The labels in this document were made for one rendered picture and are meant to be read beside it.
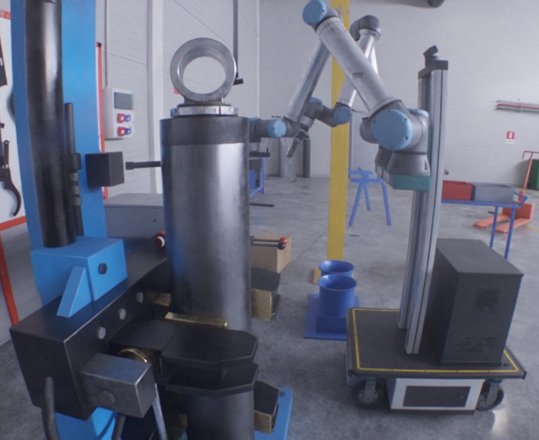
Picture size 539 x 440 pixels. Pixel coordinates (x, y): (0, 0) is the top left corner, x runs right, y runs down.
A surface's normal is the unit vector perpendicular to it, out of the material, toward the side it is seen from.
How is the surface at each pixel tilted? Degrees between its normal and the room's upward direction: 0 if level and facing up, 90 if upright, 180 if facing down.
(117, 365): 0
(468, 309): 90
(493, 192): 90
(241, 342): 0
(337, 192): 90
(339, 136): 90
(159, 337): 0
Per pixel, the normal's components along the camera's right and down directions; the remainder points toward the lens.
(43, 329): 0.00, -0.97
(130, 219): -0.16, 0.24
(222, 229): 0.50, 0.21
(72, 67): 0.99, 0.04
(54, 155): 0.81, 0.14
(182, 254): -0.44, 0.21
